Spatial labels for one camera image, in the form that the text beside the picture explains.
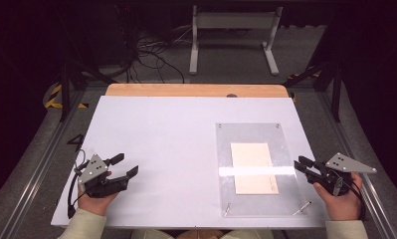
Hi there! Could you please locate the long metal standoff screw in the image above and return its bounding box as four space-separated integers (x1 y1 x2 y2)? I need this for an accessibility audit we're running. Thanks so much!
292 200 313 217

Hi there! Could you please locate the metal floor rail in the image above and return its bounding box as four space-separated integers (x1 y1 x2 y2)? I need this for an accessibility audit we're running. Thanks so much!
0 89 88 239
317 89 397 239

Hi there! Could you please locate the white board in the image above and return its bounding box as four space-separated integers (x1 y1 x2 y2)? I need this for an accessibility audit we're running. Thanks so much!
50 95 330 230

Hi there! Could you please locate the wooden table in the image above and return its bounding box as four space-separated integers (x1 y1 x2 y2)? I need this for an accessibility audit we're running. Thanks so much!
104 83 291 99

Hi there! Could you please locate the beige paper card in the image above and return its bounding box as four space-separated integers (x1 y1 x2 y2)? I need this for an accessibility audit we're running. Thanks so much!
230 141 281 196

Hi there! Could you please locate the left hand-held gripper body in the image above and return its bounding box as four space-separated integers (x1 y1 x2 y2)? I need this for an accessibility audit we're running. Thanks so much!
76 153 129 199

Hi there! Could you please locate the black metal stand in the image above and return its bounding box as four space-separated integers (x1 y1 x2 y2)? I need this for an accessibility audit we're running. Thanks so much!
57 49 118 122
286 60 344 123

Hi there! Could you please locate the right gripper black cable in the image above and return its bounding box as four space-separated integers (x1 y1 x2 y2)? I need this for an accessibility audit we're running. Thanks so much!
331 170 368 222

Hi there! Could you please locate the person's left hand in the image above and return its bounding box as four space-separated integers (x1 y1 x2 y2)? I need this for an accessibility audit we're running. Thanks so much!
77 170 119 217

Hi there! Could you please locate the desk with white metal legs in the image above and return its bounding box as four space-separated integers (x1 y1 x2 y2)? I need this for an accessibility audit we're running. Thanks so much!
188 5 285 77

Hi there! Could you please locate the yellow black hazard tape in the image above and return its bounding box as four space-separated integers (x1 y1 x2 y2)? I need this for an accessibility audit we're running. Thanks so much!
44 83 90 111
286 68 321 82

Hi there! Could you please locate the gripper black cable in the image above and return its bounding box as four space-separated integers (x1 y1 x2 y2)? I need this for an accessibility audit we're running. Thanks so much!
67 148 89 220
331 170 368 222

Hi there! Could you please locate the clear acrylic sheet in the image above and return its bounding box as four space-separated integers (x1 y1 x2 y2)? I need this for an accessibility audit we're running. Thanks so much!
215 121 308 218

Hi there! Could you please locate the tangle of black floor cables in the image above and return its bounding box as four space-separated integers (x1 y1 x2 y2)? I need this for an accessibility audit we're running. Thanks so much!
117 23 187 85

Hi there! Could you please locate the person's right hand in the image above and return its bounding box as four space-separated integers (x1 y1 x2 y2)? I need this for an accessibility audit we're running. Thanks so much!
312 172 365 222

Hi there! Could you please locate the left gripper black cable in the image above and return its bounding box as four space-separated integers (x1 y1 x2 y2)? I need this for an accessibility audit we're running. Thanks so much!
67 148 89 220

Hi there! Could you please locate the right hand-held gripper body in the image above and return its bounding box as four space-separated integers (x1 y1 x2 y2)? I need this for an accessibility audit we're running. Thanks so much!
305 151 378 197

